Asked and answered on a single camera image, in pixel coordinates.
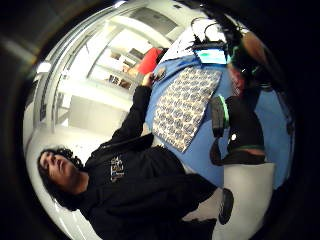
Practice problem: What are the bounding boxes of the blue table cloth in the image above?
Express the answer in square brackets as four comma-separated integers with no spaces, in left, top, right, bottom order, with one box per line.
[145,54,293,190]

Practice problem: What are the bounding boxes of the patterned grey mat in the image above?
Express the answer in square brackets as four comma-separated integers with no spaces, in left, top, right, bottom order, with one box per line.
[151,66,223,154]

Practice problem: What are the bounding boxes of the tablet with lit screen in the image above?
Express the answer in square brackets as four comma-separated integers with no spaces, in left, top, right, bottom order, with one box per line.
[194,48,230,66]

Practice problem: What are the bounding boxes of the small dark phone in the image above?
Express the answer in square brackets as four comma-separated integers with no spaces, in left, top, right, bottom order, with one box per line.
[153,66,168,83]

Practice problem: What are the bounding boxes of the red chair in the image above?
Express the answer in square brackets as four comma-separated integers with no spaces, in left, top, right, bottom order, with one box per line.
[135,47,164,76]

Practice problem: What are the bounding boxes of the person in black hoodie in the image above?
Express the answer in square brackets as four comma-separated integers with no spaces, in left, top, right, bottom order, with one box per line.
[37,84,218,240]

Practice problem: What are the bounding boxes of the white shelf unit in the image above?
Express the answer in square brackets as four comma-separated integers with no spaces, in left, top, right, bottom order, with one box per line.
[85,15,183,92]

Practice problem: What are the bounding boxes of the white counter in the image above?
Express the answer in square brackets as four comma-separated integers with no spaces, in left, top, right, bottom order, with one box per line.
[55,79,135,136]

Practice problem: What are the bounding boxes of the black cable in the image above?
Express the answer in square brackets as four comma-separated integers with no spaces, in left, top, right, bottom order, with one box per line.
[190,16,231,51]

